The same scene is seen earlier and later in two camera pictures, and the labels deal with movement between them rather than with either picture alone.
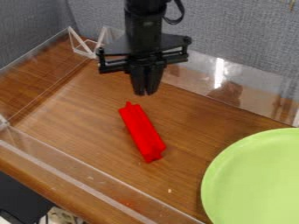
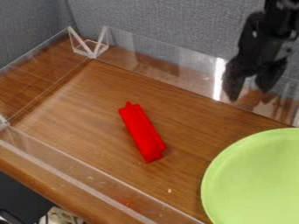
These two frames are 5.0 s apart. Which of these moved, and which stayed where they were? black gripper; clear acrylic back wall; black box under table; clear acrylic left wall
Moved: black gripper
Stayed: clear acrylic back wall; clear acrylic left wall; black box under table
